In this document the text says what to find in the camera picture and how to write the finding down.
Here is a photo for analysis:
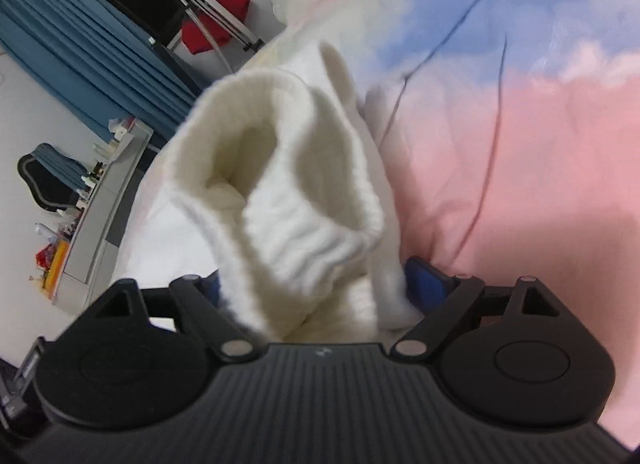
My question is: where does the blue curtain left of window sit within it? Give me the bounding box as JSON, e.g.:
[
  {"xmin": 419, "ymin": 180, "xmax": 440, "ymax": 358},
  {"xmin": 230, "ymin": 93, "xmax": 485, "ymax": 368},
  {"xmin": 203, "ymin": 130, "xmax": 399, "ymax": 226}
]
[{"xmin": 1, "ymin": 0, "xmax": 204, "ymax": 144}]

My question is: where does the white sweatshirt with black stripe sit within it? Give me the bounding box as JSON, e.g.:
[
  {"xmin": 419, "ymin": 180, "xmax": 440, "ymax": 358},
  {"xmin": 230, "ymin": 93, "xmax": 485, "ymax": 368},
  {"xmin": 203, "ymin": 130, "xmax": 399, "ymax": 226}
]
[{"xmin": 114, "ymin": 42, "xmax": 420, "ymax": 343}]

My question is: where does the white desk with drawers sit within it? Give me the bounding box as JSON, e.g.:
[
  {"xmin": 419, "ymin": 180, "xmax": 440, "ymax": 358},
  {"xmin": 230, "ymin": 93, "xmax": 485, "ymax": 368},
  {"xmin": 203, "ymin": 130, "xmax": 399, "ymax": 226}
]
[{"xmin": 42, "ymin": 119, "xmax": 153, "ymax": 315}]

